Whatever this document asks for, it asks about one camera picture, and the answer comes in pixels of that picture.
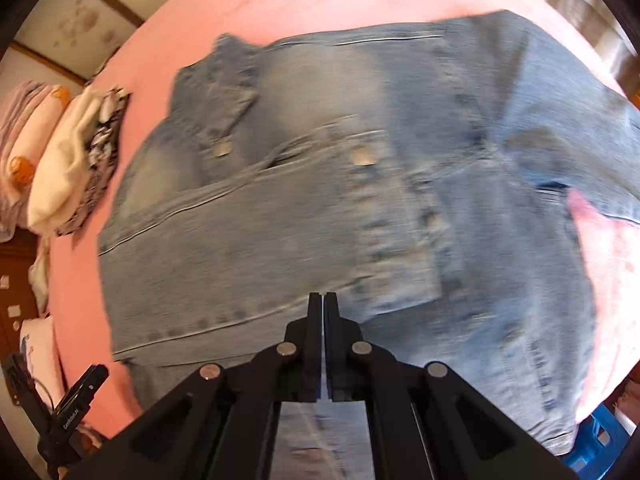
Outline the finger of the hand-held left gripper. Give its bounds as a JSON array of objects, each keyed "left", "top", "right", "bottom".
[{"left": 75, "top": 364, "right": 110, "bottom": 403}]

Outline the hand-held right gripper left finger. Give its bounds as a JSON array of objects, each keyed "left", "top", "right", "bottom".
[{"left": 65, "top": 292, "right": 324, "bottom": 480}]

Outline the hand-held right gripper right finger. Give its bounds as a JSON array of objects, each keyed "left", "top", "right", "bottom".
[{"left": 325, "top": 292, "right": 581, "bottom": 480}]

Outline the blue denim jacket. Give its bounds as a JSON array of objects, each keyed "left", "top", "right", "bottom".
[{"left": 97, "top": 10, "right": 640, "bottom": 480}]

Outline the white pillow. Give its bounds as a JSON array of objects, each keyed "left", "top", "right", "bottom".
[{"left": 20, "top": 317, "right": 68, "bottom": 411}]

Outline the dark wooden cabinet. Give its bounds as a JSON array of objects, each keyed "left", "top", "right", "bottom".
[{"left": 0, "top": 230, "right": 48, "bottom": 346}]

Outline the cream folded cloth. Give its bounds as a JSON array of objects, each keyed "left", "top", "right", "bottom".
[{"left": 27, "top": 87, "right": 108, "bottom": 233}]

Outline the black white printed cloth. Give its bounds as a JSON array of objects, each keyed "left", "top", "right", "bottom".
[{"left": 55, "top": 87, "right": 131, "bottom": 236}]

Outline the pink printed folded blanket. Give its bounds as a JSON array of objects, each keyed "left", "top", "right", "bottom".
[{"left": 0, "top": 80, "right": 71, "bottom": 241}]

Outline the blue plastic crate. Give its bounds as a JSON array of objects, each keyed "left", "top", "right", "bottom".
[{"left": 562, "top": 402, "right": 638, "bottom": 480}]

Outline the pink bed sheet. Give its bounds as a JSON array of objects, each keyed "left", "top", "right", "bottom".
[{"left": 45, "top": 0, "right": 640, "bottom": 431}]

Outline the floral door panel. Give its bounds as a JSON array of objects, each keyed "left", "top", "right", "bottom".
[{"left": 15, "top": 0, "right": 151, "bottom": 86}]

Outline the striped curtain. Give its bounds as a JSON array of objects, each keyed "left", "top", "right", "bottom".
[{"left": 495, "top": 0, "right": 640, "bottom": 91}]

